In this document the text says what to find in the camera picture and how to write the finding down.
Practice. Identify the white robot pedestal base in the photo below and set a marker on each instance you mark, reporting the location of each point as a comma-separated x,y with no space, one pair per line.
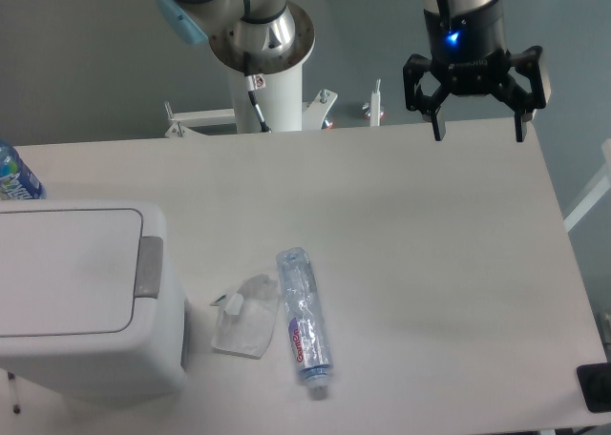
280,102

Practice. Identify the black clamp at table edge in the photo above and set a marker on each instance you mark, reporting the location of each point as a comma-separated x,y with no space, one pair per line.
594,381

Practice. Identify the white plastic trash can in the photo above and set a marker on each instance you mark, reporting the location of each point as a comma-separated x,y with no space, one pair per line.
91,304

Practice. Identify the crushed clear plastic bottle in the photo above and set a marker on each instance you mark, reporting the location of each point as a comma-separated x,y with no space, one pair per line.
306,326

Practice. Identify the blue labelled water bottle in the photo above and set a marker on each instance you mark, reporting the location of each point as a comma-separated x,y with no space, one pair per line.
18,182

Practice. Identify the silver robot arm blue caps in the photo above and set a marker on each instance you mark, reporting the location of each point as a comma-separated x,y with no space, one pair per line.
264,44

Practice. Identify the white table leg bracket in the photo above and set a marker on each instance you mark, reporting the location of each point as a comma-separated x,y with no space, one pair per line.
373,110

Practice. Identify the white frame leg right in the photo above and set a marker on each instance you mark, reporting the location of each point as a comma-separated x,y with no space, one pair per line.
594,190

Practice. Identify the crumpled clear plastic wrapper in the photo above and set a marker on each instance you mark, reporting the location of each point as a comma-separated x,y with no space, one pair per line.
246,318

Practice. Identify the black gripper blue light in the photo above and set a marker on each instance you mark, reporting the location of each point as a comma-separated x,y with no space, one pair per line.
466,47

